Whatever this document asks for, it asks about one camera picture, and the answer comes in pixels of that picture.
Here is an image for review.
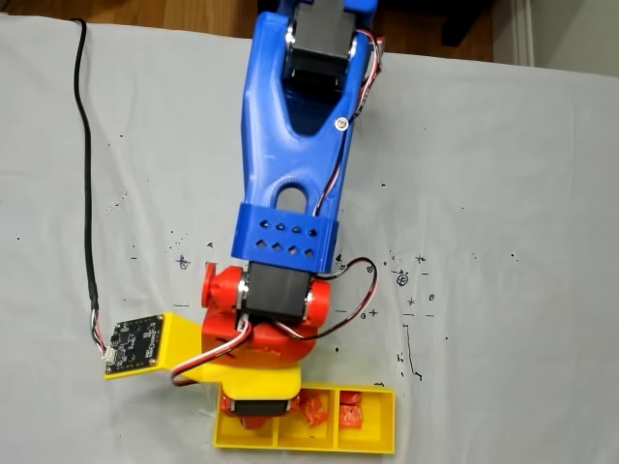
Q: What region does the orange Starburst candy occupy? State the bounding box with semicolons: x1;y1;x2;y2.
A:
338;404;365;429
300;400;331;428

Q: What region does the yellow three-compartment box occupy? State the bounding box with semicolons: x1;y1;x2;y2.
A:
211;379;398;456

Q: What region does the white plastic table cover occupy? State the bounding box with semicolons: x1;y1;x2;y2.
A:
0;13;619;464

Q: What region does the white baseboard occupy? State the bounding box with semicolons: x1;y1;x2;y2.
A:
511;0;537;68

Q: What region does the red white black servo wire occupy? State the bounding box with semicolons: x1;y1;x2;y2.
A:
170;317;253;388
270;257;379;342
311;28;387;218

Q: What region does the camera circuit board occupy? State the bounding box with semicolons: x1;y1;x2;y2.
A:
102;311;169;382

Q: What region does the black camera cable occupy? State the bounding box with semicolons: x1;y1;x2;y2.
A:
71;17;116;364

